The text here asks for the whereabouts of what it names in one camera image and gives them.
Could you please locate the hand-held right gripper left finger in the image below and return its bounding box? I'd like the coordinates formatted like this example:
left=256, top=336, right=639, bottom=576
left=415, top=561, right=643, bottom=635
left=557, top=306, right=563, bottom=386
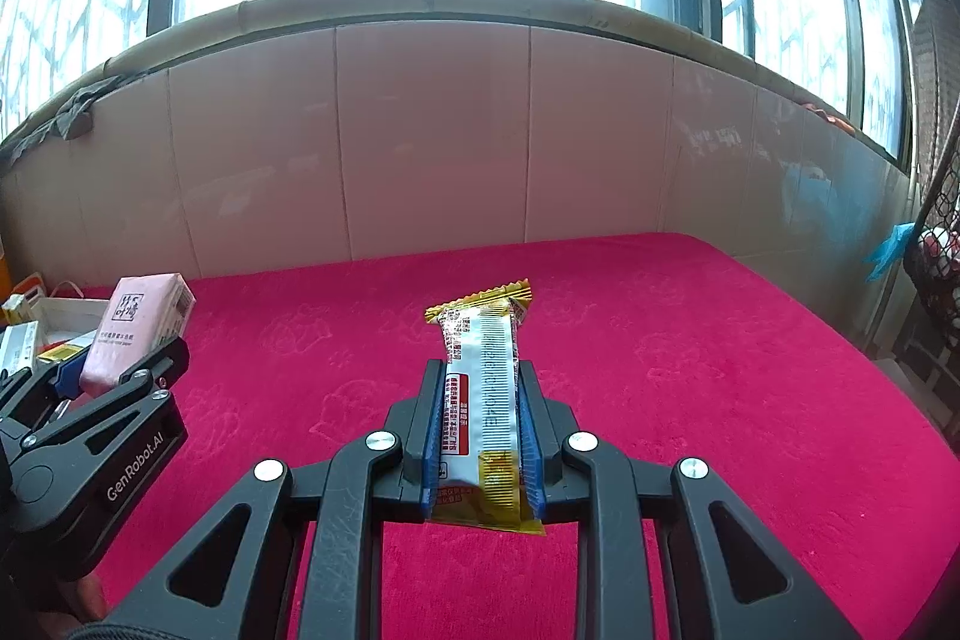
left=105, top=357, right=447, bottom=640

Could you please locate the red blanket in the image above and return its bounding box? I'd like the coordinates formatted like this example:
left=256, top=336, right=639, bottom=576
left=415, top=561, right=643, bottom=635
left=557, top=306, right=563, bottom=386
left=45, top=231, right=953, bottom=640

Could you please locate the orange white small box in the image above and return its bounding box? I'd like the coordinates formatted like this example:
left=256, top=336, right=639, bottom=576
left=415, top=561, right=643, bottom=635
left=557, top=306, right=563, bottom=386
left=11, top=271, right=50, bottom=311

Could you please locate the dark grey cloth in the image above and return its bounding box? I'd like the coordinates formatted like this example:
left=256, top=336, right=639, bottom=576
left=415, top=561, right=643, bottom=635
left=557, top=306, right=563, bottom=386
left=0, top=74, right=143, bottom=161

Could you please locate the white tray box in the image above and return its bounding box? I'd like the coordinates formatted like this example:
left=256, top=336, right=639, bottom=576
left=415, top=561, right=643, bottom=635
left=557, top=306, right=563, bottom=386
left=0, top=295, right=113, bottom=371

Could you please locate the person's left hand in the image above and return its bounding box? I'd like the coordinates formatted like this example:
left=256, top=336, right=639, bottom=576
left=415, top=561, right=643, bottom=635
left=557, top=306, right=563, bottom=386
left=41, top=569, right=110, bottom=622

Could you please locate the blue plastic glove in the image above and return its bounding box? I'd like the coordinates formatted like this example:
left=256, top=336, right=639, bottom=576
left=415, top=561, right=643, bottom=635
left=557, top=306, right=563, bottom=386
left=862, top=222, right=920, bottom=285

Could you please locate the black wire mesh basket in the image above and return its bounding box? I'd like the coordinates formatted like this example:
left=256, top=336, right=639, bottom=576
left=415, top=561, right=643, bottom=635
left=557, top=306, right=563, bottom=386
left=904, top=85, right=960, bottom=341

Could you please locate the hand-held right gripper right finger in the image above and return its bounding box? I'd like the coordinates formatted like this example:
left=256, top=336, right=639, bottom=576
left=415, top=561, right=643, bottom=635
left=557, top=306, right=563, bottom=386
left=517, top=359, right=863, bottom=640

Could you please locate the long white box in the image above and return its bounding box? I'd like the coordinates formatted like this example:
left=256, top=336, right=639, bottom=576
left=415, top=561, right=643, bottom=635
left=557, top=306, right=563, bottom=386
left=0, top=319, right=42, bottom=375

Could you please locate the pink tissue pack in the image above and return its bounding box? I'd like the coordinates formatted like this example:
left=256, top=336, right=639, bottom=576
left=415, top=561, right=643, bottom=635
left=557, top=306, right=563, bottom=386
left=77, top=272, right=197, bottom=397

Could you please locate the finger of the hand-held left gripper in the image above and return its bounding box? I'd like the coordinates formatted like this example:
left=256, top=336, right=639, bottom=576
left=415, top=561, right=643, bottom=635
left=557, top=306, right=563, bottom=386
left=0, top=359, right=83, bottom=420
left=19, top=335, right=191, bottom=453

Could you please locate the yellow snack packet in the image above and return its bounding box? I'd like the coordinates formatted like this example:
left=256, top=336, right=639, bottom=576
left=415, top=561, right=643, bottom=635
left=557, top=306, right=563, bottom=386
left=424, top=278, right=547, bottom=537

